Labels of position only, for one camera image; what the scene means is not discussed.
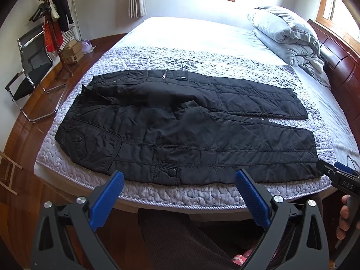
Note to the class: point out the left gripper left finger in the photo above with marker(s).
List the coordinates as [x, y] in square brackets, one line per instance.
[52, 247]

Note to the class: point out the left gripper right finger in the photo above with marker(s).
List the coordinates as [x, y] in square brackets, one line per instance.
[294, 235]

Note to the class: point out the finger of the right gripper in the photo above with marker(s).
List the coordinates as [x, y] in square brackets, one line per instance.
[345, 168]

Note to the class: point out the black quilted pants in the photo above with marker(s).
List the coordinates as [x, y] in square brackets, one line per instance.
[183, 128]

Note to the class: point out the person's right hand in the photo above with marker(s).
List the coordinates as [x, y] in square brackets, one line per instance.
[344, 224]

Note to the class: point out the dark red wooden headboard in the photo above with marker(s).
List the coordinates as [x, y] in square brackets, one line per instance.
[342, 69]

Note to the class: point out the folded grey duvet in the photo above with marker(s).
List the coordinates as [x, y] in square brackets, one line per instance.
[291, 38]

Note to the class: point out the side wooden framed window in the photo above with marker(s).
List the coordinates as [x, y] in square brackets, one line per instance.
[334, 15]

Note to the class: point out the wooden coat rack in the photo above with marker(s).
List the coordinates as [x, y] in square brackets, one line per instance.
[53, 35]

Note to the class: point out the grey quilted mattress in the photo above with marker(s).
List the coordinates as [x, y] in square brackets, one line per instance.
[216, 50]

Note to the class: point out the black metal folding chair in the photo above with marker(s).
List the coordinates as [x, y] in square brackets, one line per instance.
[36, 63]

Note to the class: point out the cardboard boxes stack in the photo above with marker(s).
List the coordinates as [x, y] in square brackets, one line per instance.
[72, 52]

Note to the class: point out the red garment on rack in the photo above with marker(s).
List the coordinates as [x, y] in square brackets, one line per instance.
[49, 40]

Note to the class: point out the black garment on rack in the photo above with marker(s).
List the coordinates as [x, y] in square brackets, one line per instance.
[65, 19]

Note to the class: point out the wooden ladder frame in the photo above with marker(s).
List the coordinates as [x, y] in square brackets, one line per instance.
[7, 179]

